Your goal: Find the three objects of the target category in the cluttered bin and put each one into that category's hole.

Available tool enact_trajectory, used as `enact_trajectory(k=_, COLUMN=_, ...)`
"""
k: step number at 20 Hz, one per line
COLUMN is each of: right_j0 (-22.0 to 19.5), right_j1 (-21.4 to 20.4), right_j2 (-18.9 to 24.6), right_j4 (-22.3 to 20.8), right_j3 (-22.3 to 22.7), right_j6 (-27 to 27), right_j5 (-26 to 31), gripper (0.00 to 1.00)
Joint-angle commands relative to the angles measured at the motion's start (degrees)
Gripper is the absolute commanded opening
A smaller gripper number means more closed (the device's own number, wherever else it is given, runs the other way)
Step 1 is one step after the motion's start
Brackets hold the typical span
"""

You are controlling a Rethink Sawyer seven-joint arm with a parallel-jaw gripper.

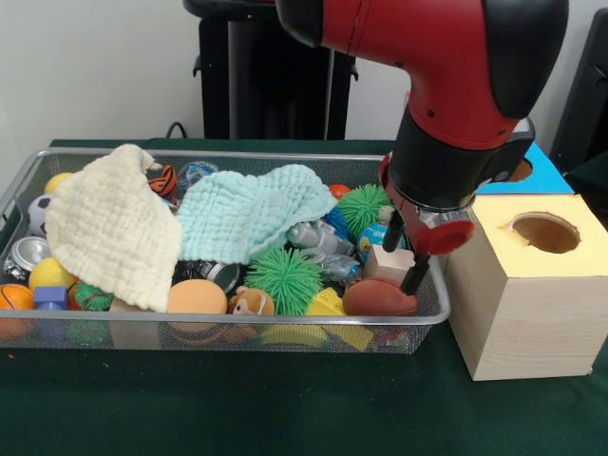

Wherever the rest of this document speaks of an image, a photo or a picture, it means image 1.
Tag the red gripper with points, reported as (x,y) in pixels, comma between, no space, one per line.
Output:
(446,236)

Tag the brown toy football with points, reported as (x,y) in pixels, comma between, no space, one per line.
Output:
(378,298)

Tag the green spiky ball with eyes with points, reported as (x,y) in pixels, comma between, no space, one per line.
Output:
(364,207)

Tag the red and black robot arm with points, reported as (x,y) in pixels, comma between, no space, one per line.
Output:
(456,85)

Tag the wooden box with three holes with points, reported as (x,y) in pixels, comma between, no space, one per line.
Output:
(532,323)

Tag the clear mesh bin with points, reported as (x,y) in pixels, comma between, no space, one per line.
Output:
(95,328)

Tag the plain wooden block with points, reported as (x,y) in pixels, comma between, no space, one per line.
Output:
(385,266)

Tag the blue globe ball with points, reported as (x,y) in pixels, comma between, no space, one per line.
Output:
(370,239)

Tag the blue spiky ball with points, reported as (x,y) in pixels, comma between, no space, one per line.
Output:
(334,224)

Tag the red ball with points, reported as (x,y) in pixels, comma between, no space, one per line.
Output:
(339,191)

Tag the plain green spiky ball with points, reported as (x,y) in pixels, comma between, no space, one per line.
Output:
(285,280)

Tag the mint green muslin cloth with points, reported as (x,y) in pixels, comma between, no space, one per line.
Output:
(247,214)

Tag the dark green tablecloth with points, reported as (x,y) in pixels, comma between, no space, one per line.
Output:
(285,408)

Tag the dark green side table cloth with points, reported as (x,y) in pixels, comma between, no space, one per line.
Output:
(594,182)

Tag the cream muslin cloth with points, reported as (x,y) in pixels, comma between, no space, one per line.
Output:
(109,228)

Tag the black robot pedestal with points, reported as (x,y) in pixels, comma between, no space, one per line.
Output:
(247,85)

